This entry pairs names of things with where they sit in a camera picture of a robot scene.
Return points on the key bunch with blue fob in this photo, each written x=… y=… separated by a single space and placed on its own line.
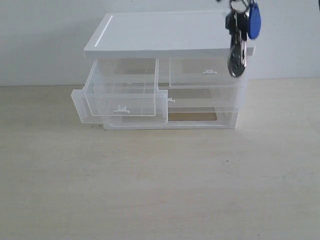
x=242 y=25

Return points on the clear wide drawer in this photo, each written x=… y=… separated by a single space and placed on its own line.
x=181 y=106

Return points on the white plastic drawer cabinet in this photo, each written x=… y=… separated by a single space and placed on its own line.
x=162 y=36

